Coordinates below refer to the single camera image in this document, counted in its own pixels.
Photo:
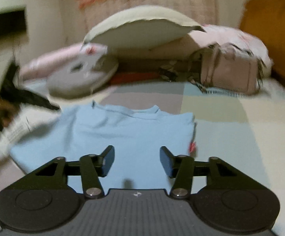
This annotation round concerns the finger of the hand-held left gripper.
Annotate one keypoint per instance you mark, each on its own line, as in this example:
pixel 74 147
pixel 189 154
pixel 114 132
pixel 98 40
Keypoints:
pixel 38 100

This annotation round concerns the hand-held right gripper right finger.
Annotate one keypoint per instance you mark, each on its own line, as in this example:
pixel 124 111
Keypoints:
pixel 167 162

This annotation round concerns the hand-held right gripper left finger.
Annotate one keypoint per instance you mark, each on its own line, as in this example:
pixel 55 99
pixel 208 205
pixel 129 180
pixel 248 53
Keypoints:
pixel 108 161

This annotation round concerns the light blue long-sleeve shirt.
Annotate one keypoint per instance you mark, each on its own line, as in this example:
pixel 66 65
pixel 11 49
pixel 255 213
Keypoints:
pixel 120 130

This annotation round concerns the white printed cloth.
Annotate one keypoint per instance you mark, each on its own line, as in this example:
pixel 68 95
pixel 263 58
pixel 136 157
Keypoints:
pixel 14 132

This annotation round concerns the grey round cushion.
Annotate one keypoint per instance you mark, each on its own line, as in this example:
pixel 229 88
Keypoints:
pixel 83 81

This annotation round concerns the orange-red cloth roll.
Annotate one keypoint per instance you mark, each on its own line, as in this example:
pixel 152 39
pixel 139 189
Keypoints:
pixel 132 78

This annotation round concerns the patterned scarf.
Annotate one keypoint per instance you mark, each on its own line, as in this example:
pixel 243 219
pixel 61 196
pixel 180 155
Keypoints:
pixel 171 72

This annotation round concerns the pink handbag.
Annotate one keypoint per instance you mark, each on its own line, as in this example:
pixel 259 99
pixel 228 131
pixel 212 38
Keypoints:
pixel 230 73

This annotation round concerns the folded beige blanket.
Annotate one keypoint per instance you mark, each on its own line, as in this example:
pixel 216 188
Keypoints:
pixel 171 51

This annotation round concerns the cream and green pillow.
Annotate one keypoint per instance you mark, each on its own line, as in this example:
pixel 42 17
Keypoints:
pixel 144 34

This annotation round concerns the pink floral quilt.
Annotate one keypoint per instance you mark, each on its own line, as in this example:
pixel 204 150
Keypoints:
pixel 221 36

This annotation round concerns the wooden headboard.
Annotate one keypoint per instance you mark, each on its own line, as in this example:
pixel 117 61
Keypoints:
pixel 275 24

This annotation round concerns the black wall television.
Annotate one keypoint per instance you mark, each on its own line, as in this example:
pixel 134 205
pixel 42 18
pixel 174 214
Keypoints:
pixel 5 24

